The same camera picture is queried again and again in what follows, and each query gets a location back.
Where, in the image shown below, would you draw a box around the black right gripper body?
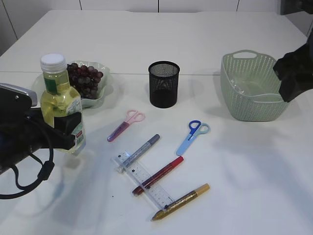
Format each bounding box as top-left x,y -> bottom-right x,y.
273,34 -> 313,102

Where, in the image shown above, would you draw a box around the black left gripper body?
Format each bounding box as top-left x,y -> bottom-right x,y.
0,117 -> 54,171

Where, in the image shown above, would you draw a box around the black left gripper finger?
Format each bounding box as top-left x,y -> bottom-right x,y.
54,112 -> 82,135
47,130 -> 76,152

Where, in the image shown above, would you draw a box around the yellow tea bottle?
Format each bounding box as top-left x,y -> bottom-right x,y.
40,53 -> 87,154

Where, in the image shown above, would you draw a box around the purple grape bunch with leaves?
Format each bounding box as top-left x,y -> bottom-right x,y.
67,63 -> 104,99

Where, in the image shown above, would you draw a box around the clear plastic sheet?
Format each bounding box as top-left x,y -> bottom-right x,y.
230,79 -> 245,95

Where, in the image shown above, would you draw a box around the blue scissors with sheath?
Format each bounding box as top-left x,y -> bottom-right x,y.
176,120 -> 210,156

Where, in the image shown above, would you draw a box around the green woven plastic basket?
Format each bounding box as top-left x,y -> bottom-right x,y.
220,50 -> 289,122

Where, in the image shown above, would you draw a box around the green wavy glass plate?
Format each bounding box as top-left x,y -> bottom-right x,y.
31,60 -> 113,109

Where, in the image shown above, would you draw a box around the silver glitter pen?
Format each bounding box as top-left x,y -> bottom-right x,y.
119,134 -> 160,173

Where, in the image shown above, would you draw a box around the black mesh pen holder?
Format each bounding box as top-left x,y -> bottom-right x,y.
148,61 -> 180,109

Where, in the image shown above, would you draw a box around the transparent plastic ruler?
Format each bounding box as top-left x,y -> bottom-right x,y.
112,151 -> 174,211

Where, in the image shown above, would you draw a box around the red glitter pen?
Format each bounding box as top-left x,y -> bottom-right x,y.
132,156 -> 184,196

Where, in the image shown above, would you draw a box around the gold glitter pen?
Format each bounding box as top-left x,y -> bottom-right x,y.
151,183 -> 210,221

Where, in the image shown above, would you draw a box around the pink scissors with purple sheath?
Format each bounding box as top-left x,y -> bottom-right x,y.
107,110 -> 145,142

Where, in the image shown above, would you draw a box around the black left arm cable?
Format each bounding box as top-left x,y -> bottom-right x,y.
0,127 -> 56,200

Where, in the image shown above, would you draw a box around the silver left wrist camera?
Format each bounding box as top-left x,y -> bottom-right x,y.
0,83 -> 38,112

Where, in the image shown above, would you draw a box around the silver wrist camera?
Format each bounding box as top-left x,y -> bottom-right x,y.
279,0 -> 313,15
0,83 -> 38,112

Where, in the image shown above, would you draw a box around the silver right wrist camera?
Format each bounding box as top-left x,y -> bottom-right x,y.
279,0 -> 313,15

